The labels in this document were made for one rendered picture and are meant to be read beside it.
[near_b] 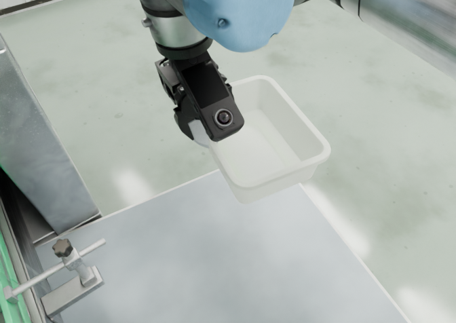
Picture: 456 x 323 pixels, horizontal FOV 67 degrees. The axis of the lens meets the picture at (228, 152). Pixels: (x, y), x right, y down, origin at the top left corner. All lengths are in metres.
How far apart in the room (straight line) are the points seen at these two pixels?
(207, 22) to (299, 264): 0.68
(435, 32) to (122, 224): 0.80
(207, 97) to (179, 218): 0.53
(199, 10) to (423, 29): 0.16
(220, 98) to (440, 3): 0.24
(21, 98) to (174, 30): 0.35
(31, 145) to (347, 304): 0.72
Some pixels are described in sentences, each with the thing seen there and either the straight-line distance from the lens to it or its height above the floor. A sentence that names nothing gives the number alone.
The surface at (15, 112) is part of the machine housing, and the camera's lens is 0.69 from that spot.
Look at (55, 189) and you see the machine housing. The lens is 0.84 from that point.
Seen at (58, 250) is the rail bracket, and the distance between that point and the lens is 0.64.
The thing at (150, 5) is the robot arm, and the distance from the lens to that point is 0.39.
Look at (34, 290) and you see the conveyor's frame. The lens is 0.79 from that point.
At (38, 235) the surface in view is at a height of 0.75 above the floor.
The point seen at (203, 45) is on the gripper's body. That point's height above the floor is 1.31.
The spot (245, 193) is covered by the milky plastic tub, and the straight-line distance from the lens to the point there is 0.53.
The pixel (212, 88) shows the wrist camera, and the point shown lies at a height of 1.26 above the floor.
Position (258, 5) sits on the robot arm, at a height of 1.41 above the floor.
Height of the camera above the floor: 1.54
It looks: 51 degrees down
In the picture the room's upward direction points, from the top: straight up
